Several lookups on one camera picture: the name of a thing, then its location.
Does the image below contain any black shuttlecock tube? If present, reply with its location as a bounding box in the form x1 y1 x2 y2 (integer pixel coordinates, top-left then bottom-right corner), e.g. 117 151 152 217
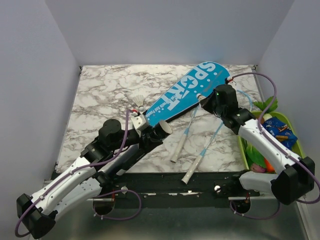
99 119 174 177

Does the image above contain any white feather shuttlecock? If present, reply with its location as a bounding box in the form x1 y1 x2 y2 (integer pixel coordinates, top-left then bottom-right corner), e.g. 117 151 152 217
132 94 145 111

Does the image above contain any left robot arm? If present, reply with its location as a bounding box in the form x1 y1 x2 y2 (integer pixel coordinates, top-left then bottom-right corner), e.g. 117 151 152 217
16 115 173 239

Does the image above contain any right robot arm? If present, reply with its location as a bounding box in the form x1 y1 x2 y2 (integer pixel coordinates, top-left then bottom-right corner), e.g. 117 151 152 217
196 84 320 205

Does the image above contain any badminton racket left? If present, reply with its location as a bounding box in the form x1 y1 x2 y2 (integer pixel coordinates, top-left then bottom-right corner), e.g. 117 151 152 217
170 106 199 164

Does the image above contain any badminton racket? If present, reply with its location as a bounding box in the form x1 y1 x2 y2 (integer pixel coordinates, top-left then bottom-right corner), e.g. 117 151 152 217
181 90 253 184
170 106 199 164

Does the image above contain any badminton racket right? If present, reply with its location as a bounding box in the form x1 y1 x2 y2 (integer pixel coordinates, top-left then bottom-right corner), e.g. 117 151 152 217
181 90 253 184

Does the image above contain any blue racket bag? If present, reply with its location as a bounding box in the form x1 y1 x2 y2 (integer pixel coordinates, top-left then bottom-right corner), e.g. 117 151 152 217
145 61 230 126

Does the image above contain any green toy leaf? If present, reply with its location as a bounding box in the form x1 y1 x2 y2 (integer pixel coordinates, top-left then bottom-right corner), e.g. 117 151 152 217
253 96 278 114

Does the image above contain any blue snack bag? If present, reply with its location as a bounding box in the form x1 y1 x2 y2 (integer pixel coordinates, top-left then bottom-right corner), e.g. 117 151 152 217
262 117 298 150

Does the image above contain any purple toy onion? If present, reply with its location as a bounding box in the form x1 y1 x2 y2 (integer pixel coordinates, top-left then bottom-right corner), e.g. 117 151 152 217
250 163 266 173

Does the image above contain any orange toy carrot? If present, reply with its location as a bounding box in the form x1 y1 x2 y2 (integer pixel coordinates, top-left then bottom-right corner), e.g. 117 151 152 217
264 158 275 173

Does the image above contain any green plastic tray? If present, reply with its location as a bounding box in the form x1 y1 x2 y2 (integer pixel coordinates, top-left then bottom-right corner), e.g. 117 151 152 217
238 111 304 174

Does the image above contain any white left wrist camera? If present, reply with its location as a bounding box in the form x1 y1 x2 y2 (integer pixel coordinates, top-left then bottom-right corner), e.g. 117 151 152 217
131 114 149 131

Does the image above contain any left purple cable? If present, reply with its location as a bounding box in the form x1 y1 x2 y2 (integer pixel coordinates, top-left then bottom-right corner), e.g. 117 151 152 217
14 109 137 238

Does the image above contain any purple cable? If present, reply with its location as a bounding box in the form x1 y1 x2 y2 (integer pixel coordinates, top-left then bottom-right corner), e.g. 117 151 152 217
14 109 137 238
224 72 320 205

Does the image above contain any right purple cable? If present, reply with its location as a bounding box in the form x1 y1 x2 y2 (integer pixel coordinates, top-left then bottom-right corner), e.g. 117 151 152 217
224 72 320 205

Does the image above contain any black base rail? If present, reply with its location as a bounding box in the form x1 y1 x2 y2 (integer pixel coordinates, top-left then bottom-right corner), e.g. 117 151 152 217
98 171 260 209

